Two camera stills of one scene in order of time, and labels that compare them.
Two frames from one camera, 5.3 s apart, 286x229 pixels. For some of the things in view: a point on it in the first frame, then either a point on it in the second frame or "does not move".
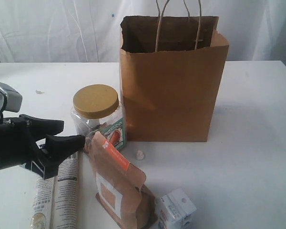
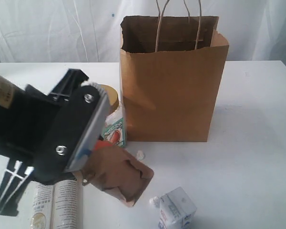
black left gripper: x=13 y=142 -> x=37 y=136
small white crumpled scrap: x=139 y=155 does not move
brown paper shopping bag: x=171 y=72 does not move
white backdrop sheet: x=87 y=31 does not move
